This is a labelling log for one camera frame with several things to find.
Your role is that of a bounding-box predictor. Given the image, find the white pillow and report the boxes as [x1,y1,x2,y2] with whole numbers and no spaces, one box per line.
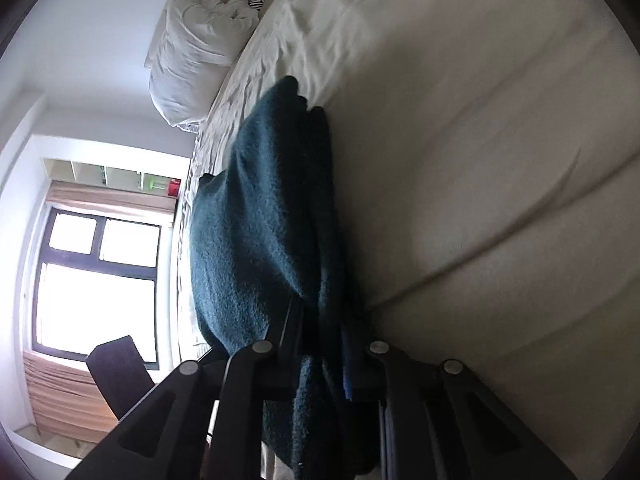
[144,0,261,129]

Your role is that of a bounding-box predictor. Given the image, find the dark green towel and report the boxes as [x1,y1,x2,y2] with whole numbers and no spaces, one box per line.
[189,75,387,477]

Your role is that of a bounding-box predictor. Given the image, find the black-framed window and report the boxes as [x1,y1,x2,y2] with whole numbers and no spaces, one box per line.
[31,205,176,367]

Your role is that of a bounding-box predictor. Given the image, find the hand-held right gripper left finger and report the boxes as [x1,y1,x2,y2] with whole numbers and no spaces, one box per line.
[65,297,306,480]

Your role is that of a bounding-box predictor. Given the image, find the beige curtain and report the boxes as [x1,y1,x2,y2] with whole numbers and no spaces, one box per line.
[22,350,122,437]
[45,180,179,217]

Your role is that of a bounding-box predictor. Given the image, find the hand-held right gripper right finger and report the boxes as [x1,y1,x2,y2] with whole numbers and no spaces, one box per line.
[340,321,582,480]

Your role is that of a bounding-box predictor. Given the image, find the bed with cream sheet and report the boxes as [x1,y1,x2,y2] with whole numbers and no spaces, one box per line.
[172,0,640,480]

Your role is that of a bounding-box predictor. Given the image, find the dark chair back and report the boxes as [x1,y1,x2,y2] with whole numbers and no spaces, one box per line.
[85,335,157,422]

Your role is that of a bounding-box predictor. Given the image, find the white wall shelf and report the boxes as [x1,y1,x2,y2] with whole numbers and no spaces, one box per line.
[42,157,184,197]

